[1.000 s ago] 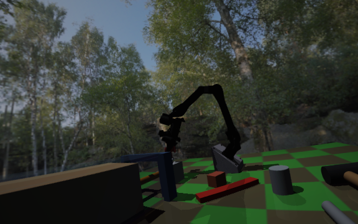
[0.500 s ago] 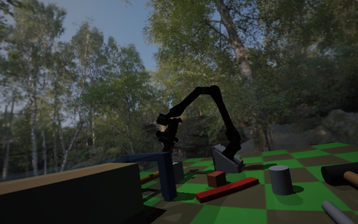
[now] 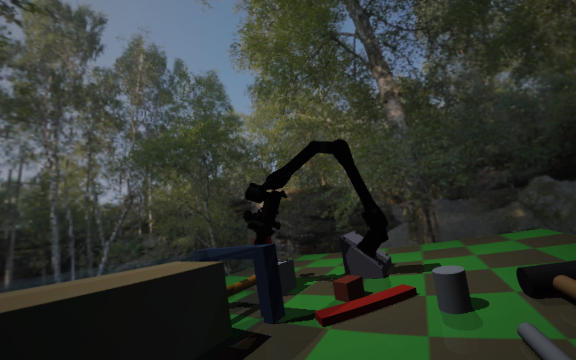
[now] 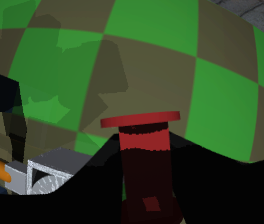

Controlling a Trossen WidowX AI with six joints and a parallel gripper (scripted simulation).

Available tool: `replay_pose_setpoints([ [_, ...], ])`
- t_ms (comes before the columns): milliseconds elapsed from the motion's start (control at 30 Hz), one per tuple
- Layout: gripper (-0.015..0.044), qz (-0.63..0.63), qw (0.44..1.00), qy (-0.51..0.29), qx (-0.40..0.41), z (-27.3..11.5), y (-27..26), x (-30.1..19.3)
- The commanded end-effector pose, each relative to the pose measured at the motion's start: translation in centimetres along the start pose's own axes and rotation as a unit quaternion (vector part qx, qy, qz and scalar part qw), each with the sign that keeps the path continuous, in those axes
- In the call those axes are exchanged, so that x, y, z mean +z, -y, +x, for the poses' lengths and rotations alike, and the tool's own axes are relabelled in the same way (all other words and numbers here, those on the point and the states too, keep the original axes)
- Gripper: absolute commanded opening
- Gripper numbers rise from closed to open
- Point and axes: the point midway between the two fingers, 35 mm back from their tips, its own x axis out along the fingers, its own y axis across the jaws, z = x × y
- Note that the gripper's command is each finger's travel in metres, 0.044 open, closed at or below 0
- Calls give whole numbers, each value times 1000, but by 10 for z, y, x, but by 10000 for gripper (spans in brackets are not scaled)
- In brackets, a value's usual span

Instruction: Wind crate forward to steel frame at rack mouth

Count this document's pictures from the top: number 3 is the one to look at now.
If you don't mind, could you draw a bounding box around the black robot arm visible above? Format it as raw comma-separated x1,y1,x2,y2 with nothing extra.
245,139,389,258

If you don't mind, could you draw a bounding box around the black mallet with brown wooden handle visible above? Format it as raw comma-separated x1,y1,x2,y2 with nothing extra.
516,261,576,301

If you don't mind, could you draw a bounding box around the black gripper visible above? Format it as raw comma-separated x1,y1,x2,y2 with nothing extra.
247,205,281,245

